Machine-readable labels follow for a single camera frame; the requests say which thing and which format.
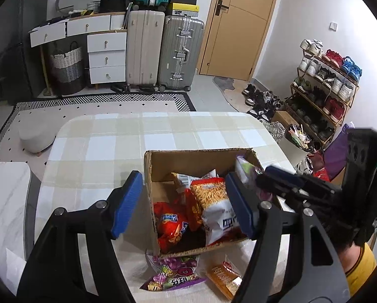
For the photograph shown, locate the white striped snack bag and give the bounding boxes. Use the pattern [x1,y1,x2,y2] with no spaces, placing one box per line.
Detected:
[171,169,219,194]

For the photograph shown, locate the person's right forearm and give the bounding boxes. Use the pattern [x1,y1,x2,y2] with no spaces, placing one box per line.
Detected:
[338,241,377,295]

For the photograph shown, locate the woven laundry basket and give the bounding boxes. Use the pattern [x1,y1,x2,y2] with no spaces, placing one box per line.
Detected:
[49,42,84,95]

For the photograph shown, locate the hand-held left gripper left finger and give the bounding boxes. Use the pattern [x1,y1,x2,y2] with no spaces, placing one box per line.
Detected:
[16,170,144,303]

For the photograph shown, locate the white drawer dresser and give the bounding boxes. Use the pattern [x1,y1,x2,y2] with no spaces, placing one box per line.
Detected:
[29,12,128,89]

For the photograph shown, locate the pile of dark shoes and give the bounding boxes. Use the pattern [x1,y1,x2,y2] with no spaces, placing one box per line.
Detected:
[241,84,285,133]

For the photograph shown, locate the silver suitcase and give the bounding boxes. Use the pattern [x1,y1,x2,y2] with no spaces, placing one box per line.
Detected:
[157,15,205,91]

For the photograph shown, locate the dark door handle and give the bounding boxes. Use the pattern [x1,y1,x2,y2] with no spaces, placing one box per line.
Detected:
[214,0,229,16]

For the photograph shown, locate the wooden shoe rack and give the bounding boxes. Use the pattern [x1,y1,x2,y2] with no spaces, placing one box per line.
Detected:
[285,46,359,149]

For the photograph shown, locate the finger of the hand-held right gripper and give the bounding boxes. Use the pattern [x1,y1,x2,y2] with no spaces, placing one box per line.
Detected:
[256,176,341,216]
[264,166,342,197]

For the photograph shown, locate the white fries-print snack bag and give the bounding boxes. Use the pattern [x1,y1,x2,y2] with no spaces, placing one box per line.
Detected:
[190,177,249,247]

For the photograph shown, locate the wooden door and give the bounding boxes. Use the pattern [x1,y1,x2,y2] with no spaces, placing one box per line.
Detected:
[197,0,282,81]

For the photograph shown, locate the yellow and black shoe box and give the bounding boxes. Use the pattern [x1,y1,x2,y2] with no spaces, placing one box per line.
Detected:
[168,3,200,18]

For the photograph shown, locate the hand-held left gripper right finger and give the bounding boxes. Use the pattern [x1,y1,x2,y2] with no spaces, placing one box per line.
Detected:
[224,172,351,303]

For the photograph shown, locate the dark refrigerator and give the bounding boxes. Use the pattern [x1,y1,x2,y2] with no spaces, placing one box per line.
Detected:
[0,0,50,105]

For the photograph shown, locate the grey round stool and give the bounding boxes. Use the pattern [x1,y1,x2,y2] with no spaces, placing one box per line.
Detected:
[19,123,58,157]

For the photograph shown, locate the patterned black white rug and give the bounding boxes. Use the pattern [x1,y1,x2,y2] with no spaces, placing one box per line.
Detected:
[0,93,197,161]

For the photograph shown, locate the small cardboard box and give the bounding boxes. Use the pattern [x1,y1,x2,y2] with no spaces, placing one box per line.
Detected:
[272,110,299,130]

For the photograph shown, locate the purple candy bag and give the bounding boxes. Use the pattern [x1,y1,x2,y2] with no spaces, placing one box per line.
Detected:
[140,254,208,291]

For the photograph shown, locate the shoe rack with shoes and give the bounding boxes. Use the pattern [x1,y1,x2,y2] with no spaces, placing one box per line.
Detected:
[286,39,362,142]

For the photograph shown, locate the green and white snack packet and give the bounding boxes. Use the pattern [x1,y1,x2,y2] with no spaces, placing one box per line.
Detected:
[235,155,266,191]

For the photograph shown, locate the beige suitcase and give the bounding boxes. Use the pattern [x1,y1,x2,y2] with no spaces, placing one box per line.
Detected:
[125,5,165,90]

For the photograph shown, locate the red shopping bag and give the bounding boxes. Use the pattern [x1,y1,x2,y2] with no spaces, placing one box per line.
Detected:
[308,151,331,182]

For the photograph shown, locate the orange bread packet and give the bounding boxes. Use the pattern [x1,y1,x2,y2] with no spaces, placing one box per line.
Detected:
[206,260,242,300]

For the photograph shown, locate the grey door mat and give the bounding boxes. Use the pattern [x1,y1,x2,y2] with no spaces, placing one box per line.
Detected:
[213,76,249,112]

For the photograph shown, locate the white paper tissue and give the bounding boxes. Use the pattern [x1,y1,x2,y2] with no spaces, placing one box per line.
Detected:
[5,248,28,286]

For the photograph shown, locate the brown cardboard box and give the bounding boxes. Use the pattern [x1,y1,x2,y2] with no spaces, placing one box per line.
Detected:
[143,148,272,258]

